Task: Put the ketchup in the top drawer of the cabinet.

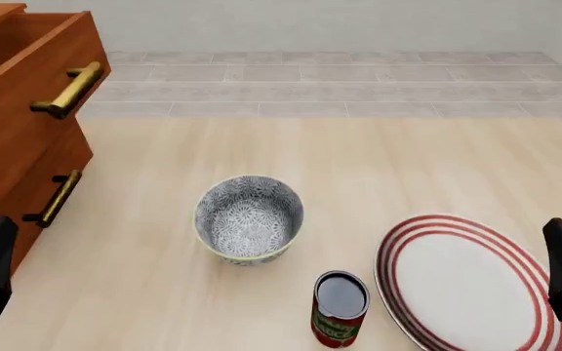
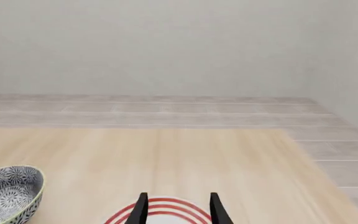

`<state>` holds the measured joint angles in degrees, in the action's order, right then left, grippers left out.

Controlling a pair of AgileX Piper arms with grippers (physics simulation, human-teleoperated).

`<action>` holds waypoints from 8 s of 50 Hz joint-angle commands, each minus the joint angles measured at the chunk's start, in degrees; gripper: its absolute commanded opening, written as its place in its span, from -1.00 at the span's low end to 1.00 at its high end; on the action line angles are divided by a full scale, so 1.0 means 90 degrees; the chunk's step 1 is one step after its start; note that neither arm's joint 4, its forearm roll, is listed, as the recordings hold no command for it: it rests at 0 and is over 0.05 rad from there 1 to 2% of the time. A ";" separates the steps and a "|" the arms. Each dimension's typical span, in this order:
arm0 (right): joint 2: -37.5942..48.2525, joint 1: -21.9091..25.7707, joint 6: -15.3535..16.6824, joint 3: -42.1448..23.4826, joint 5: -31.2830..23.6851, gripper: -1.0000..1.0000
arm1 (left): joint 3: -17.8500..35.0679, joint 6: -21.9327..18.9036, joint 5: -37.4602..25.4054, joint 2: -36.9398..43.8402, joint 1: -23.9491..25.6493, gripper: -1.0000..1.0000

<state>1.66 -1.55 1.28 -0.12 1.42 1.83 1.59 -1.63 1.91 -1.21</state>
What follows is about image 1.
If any white plate with red rings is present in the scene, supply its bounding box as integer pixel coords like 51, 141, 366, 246
374, 214, 562, 351

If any closed wooden drawer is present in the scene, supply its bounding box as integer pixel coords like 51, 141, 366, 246
0, 120, 96, 279

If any long brass drawer handle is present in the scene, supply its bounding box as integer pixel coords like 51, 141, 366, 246
29, 60, 104, 120

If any short brass drawer handle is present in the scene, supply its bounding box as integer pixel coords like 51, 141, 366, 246
21, 169, 83, 229

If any open wooden drawer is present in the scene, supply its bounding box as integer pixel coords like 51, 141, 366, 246
0, 10, 112, 203

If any grey patterned bowl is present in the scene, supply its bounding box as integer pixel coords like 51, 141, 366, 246
193, 174, 305, 267

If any red tomato sauce tin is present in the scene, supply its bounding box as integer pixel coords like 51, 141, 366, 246
310, 269, 371, 349

